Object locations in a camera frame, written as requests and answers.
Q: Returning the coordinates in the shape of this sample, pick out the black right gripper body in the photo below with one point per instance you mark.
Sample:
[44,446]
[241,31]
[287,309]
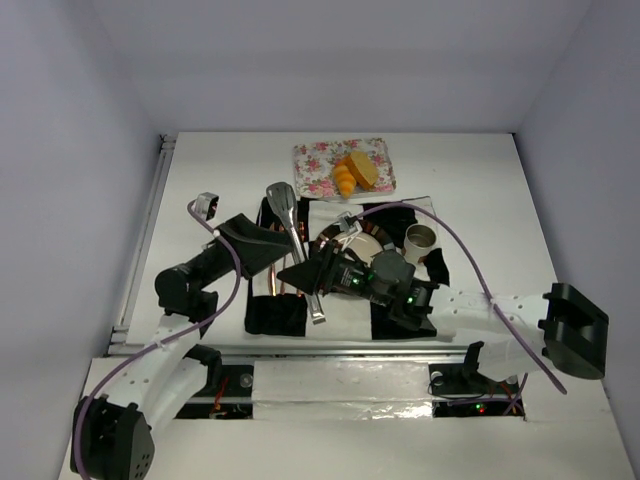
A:
[325,270]

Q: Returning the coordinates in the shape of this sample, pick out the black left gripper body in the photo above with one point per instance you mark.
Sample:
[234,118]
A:
[239,245]

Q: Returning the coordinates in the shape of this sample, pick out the yellow bread slice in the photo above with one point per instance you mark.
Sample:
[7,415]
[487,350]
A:
[363,169]

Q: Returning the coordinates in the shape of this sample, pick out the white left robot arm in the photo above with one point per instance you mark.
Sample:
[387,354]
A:
[116,426]

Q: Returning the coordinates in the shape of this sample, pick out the orange striped croissant bread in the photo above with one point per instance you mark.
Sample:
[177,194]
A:
[344,179]

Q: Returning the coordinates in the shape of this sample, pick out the copper table knife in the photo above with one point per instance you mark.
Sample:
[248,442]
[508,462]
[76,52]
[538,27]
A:
[272,280]

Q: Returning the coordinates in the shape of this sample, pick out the dark rimmed beige plate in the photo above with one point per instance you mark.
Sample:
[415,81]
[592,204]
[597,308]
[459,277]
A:
[372,240]

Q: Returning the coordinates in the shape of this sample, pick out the black white checkered cloth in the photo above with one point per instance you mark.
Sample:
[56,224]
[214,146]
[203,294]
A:
[347,318]

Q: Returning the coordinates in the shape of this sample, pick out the white steel cup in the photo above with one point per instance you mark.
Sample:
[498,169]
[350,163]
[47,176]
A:
[419,241]

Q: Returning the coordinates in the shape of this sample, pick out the floral rectangular tray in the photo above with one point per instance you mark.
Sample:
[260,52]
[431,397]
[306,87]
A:
[313,164]

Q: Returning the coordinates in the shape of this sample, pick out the white foil covered block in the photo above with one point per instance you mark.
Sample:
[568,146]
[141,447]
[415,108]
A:
[346,390]

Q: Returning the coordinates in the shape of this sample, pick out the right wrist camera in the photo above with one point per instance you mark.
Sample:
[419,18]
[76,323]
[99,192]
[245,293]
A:
[349,225]

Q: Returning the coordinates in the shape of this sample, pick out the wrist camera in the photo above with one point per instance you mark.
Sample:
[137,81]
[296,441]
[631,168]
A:
[205,205]
[349,225]

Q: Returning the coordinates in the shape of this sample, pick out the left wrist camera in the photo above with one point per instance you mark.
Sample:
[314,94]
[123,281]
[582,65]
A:
[205,205]

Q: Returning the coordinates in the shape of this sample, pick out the aluminium frame rail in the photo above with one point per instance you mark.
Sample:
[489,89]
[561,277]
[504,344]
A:
[119,331]

